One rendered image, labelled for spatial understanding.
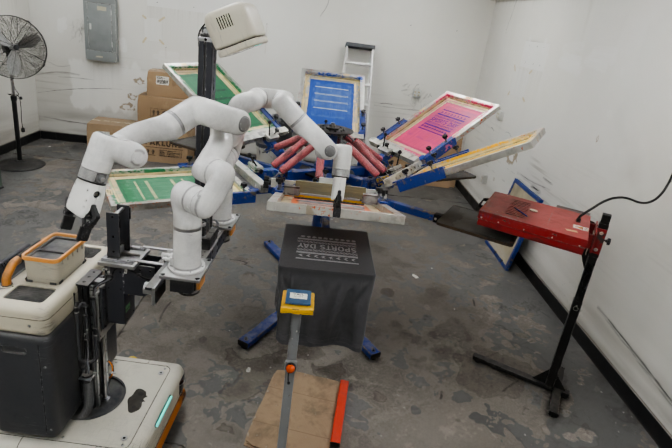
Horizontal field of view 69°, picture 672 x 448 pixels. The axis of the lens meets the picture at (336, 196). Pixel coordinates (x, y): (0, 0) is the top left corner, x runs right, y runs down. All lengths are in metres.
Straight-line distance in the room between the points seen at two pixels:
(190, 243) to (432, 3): 5.48
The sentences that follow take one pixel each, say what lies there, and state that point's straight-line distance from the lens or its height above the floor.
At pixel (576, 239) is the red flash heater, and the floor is 1.09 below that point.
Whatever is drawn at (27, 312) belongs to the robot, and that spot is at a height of 0.89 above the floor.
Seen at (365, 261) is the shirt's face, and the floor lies 0.95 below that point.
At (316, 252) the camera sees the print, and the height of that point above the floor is 0.95.
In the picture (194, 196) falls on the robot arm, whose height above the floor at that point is 1.44.
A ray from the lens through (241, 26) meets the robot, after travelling 1.66.
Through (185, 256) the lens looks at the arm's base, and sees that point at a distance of 1.74.
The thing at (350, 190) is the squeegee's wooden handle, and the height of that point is 1.17.
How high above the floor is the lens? 2.02
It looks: 20 degrees down
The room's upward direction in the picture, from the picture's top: 8 degrees clockwise
